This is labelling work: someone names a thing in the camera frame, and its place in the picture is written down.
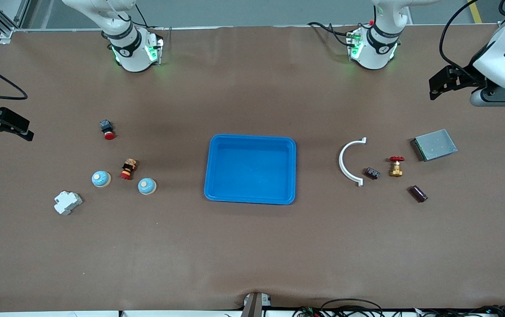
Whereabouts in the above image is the blue service bell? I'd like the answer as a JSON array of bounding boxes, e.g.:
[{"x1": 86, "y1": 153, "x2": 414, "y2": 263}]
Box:
[
  {"x1": 91, "y1": 170, "x2": 112, "y2": 188},
  {"x1": 138, "y1": 177, "x2": 157, "y2": 195}
]

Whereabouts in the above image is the dark brown cylindrical capacitor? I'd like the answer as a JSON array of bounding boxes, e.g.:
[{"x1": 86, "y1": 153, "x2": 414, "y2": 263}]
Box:
[{"x1": 408, "y1": 185, "x2": 429, "y2": 203}]

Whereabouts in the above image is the blue plastic tray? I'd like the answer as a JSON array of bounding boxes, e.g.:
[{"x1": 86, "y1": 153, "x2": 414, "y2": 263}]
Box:
[{"x1": 204, "y1": 134, "x2": 297, "y2": 205}]

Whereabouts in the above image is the grey metal power supply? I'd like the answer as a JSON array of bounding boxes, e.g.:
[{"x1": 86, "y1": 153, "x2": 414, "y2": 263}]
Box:
[{"x1": 410, "y1": 129, "x2": 458, "y2": 162}]

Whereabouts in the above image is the red emergency stop button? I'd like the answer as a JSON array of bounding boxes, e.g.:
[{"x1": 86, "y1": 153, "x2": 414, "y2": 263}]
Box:
[{"x1": 99, "y1": 119, "x2": 117, "y2": 140}]

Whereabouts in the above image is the white circuit breaker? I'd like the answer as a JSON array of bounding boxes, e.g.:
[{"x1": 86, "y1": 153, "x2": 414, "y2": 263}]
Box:
[{"x1": 54, "y1": 190, "x2": 84, "y2": 216}]

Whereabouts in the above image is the green lit base connector box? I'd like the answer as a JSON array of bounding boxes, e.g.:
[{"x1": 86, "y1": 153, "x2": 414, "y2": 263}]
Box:
[
  {"x1": 346, "y1": 29, "x2": 363, "y2": 60},
  {"x1": 146, "y1": 37, "x2": 165, "y2": 66}
]

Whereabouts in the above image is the white curved plastic clamp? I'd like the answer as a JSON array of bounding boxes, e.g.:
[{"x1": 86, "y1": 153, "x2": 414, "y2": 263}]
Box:
[{"x1": 338, "y1": 137, "x2": 367, "y2": 188}]

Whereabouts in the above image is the white table edge strip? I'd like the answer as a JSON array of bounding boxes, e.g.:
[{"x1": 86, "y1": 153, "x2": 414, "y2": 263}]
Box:
[{"x1": 0, "y1": 310, "x2": 240, "y2": 317}]

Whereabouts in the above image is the brown table cover mat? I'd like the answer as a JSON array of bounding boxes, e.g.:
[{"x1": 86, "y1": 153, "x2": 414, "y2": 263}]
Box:
[{"x1": 0, "y1": 24, "x2": 505, "y2": 313}]

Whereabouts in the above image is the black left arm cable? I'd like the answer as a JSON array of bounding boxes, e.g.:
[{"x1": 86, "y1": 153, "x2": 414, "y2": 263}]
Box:
[{"x1": 439, "y1": 0, "x2": 505, "y2": 74}]

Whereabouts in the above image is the aluminium frame profile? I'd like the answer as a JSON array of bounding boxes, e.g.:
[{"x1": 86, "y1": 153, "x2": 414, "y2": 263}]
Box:
[{"x1": 0, "y1": 0, "x2": 31, "y2": 44}]

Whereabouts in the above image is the brass valve red handle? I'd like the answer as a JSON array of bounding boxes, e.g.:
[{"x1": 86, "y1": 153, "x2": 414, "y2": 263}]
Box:
[{"x1": 388, "y1": 156, "x2": 405, "y2": 177}]

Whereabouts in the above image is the red black push button switch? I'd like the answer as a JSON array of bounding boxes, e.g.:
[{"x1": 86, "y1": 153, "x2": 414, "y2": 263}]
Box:
[{"x1": 120, "y1": 158, "x2": 139, "y2": 181}]

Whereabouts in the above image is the black base power cable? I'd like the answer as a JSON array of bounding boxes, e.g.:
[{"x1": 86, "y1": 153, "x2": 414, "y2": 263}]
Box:
[{"x1": 307, "y1": 21, "x2": 354, "y2": 47}]

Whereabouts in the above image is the black cable bundle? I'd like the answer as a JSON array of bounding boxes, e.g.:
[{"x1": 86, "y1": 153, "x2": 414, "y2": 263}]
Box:
[{"x1": 292, "y1": 299, "x2": 505, "y2": 317}]

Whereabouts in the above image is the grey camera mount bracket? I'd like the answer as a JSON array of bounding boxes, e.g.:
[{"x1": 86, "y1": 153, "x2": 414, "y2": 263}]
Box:
[{"x1": 240, "y1": 292, "x2": 273, "y2": 317}]

